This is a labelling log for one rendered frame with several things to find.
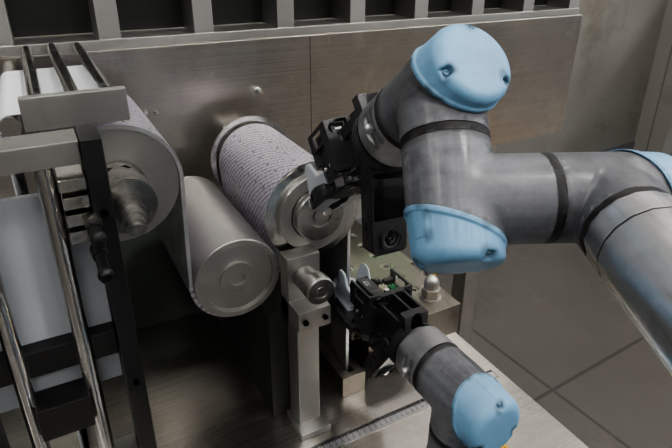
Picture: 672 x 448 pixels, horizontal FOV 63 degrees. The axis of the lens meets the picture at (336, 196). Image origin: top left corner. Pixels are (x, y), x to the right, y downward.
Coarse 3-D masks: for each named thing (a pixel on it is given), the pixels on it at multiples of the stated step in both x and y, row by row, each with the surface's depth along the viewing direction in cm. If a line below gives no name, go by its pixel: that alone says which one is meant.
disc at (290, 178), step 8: (296, 168) 74; (304, 168) 75; (320, 168) 76; (288, 176) 74; (296, 176) 75; (304, 176) 75; (280, 184) 74; (288, 184) 75; (272, 192) 74; (280, 192) 74; (272, 200) 74; (280, 200) 75; (272, 208) 75; (352, 208) 81; (272, 216) 75; (352, 216) 82; (272, 224) 76; (352, 224) 83; (272, 232) 76; (344, 232) 82; (272, 240) 77; (280, 240) 77; (336, 240) 82; (280, 248) 78; (288, 248) 79; (320, 248) 81; (328, 248) 82
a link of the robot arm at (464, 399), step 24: (432, 360) 66; (456, 360) 65; (432, 384) 64; (456, 384) 62; (480, 384) 62; (432, 408) 65; (456, 408) 61; (480, 408) 59; (504, 408) 60; (456, 432) 61; (480, 432) 59; (504, 432) 61
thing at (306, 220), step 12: (300, 204) 75; (300, 216) 75; (312, 216) 76; (324, 216) 77; (336, 216) 78; (300, 228) 76; (312, 228) 77; (324, 228) 78; (336, 228) 79; (312, 240) 78
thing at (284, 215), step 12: (300, 180) 75; (288, 192) 74; (300, 192) 75; (288, 204) 75; (348, 204) 80; (288, 216) 75; (348, 216) 80; (288, 228) 76; (288, 240) 77; (300, 240) 78; (324, 240) 80
